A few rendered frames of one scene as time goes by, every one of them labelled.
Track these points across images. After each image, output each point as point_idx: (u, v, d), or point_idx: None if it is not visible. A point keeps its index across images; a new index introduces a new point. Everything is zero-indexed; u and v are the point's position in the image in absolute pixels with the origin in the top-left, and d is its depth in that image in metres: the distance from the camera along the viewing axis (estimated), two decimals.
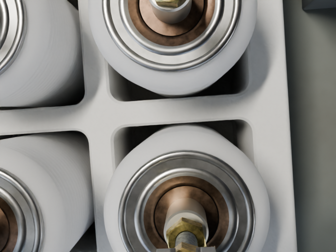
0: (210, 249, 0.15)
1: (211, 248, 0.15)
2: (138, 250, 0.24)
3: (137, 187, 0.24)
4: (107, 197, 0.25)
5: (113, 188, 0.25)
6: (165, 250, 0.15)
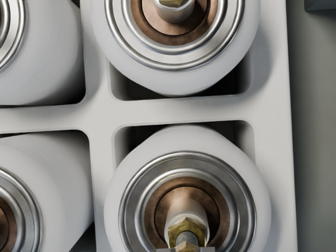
0: (210, 249, 0.15)
1: (211, 248, 0.15)
2: (138, 251, 0.24)
3: (137, 187, 0.24)
4: (108, 197, 0.25)
5: (113, 188, 0.25)
6: (165, 250, 0.15)
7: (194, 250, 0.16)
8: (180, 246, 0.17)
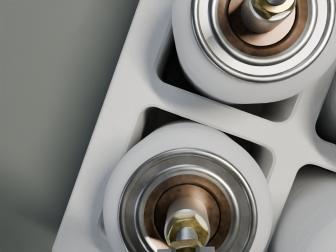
0: (210, 249, 0.15)
1: (210, 248, 0.15)
2: (182, 158, 0.24)
3: (240, 191, 0.23)
4: (243, 154, 0.24)
5: (249, 165, 0.24)
6: (166, 250, 0.15)
7: None
8: None
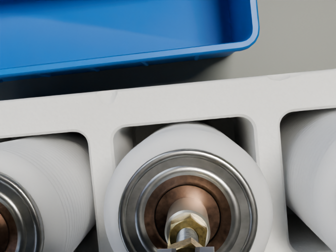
0: (209, 249, 0.15)
1: (210, 248, 0.15)
2: None
3: None
4: None
5: None
6: (166, 250, 0.15)
7: None
8: None
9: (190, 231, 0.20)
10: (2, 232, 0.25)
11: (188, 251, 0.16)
